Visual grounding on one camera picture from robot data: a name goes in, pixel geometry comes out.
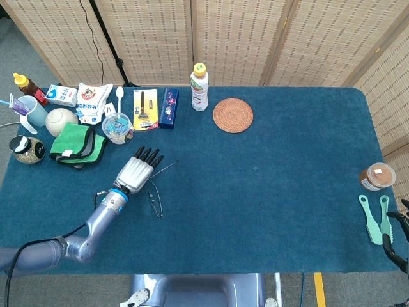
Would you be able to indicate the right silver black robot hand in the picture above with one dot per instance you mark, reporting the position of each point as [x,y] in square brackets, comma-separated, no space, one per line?
[406,233]

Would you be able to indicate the small white label card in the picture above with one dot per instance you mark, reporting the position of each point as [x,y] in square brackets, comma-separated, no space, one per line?
[109,109]

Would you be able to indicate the bamboo folding screen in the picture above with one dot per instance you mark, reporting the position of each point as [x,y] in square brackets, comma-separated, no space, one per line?
[239,41]

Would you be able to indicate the teal plastic brush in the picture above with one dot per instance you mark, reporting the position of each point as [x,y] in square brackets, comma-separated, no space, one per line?
[372,227]

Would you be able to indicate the dark blue cardboard box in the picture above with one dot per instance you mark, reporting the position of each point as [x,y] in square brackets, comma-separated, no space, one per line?
[168,108]

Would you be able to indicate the drink bottle with yellow cap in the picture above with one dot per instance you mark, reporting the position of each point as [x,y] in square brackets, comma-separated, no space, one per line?
[199,92]

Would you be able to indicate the purple toothpaste tube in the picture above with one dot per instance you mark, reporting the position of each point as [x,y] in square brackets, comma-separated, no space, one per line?
[19,105]

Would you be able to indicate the white robot foot plate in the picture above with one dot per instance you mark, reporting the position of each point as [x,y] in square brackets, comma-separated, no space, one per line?
[137,297]
[271,302]

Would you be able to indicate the razor in yellow package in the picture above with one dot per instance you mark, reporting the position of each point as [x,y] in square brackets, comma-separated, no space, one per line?
[145,110]

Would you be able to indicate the round woven rattan coaster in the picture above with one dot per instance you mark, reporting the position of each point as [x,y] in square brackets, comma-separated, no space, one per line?
[233,115]

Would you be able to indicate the light blue toothbrush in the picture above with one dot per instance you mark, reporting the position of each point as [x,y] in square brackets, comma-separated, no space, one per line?
[4,102]

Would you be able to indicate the green microfibre cloth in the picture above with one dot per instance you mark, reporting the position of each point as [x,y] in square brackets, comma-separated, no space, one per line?
[72,140]

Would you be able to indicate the black-framed eyeglasses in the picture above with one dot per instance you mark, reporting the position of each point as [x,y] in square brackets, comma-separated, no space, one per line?
[153,200]

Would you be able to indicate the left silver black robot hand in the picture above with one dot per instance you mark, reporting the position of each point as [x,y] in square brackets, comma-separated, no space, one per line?
[135,174]

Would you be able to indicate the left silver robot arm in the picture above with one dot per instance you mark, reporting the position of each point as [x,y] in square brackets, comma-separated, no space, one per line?
[102,217]

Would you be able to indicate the blue table carpet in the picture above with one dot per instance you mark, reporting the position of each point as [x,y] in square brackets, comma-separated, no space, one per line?
[255,192]

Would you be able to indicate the brown sauce bottle yellow cap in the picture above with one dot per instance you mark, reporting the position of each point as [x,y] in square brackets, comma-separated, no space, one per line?
[27,84]

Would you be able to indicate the black tripod pole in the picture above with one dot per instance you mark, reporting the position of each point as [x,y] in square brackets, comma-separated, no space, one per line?
[108,41]

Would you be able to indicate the beige round bowl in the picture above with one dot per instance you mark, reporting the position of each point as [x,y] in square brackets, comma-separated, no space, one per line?
[57,120]

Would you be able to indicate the blue white milk carton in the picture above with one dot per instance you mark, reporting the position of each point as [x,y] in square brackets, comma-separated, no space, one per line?
[60,95]

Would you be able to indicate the teal plastic comb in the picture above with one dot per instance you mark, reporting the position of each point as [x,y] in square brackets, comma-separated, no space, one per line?
[385,224]

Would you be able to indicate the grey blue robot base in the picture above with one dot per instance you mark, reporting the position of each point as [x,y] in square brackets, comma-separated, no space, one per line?
[198,288]

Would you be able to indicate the glass jar with black lid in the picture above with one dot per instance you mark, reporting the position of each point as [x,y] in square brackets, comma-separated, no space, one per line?
[30,153]

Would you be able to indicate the translucent plastic measuring cup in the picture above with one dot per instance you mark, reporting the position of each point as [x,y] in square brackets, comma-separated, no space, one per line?
[36,113]

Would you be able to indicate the white printed snack bag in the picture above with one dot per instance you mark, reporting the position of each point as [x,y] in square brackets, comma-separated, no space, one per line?
[91,102]

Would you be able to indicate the white plastic spoon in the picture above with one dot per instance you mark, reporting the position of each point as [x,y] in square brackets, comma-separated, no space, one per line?
[119,92]

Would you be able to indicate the brown paste jar clear lid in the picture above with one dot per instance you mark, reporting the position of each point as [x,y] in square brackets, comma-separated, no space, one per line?
[377,177]

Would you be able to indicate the clear jar of binder clips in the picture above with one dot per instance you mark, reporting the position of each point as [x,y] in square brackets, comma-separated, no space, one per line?
[116,128]

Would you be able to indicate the yellow floor tape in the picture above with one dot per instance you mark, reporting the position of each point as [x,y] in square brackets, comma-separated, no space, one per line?
[319,291]

